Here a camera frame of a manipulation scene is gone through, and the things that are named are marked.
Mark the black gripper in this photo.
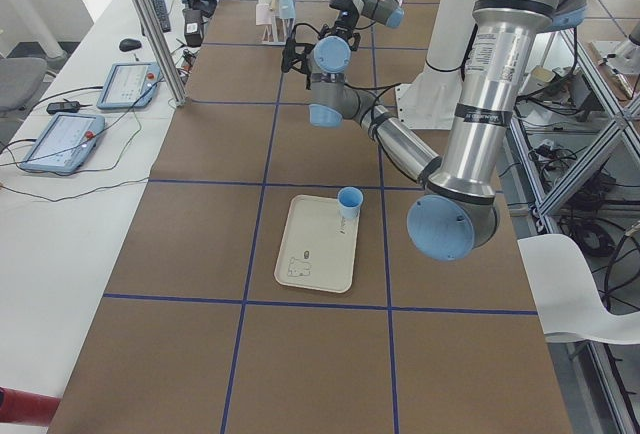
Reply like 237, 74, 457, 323
319, 13, 361, 52
287, 41, 313, 77

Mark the pink ikea cup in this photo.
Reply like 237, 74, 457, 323
255, 4, 271, 26

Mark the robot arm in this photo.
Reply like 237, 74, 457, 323
281, 0, 586, 261
316, 0, 405, 51

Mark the light blue ikea cup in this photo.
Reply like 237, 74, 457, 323
337, 186, 364, 220

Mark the black power adapter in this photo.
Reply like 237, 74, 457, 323
182, 8, 204, 47

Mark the black computer keyboard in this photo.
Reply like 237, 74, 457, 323
150, 0, 171, 33

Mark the black computer mouse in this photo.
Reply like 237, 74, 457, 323
119, 38, 142, 52

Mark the far blue teach pendant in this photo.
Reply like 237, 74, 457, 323
96, 62, 161, 110

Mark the blue teach pendant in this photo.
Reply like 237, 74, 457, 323
96, 62, 161, 110
19, 113, 106, 175

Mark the cream serving tray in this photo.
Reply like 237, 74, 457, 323
274, 195, 359, 293

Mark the black handheld remote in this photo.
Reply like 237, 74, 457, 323
46, 101, 82, 115

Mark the near blue teach pendant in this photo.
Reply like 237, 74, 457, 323
19, 113, 106, 175

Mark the grey office chair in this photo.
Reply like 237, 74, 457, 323
1, 57, 47, 117

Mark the white plastic chair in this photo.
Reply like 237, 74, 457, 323
518, 234, 639, 345

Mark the red cylinder object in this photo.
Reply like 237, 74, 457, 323
0, 387, 61, 427

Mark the white wire cup rack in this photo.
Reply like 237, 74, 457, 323
260, 0, 296, 45

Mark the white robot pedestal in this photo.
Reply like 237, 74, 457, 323
396, 0, 475, 130

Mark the aluminium frame post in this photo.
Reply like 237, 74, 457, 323
132, 0, 186, 107

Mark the black pendant cable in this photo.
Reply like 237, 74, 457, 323
0, 108, 151, 204

